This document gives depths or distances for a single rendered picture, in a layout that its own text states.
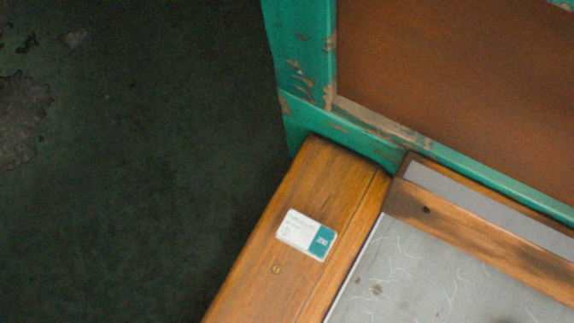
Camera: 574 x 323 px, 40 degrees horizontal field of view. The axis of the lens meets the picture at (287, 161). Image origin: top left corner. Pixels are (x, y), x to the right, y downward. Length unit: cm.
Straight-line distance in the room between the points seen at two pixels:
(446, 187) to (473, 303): 16
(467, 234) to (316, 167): 20
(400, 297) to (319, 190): 15
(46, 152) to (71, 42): 27
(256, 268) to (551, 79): 43
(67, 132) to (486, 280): 116
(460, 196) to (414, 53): 20
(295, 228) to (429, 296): 17
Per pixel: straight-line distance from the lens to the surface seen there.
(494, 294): 94
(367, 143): 89
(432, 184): 83
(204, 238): 171
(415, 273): 93
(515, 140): 74
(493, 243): 85
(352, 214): 91
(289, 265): 90
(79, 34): 195
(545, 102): 66
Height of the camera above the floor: 165
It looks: 72 degrees down
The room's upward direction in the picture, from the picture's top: 12 degrees counter-clockwise
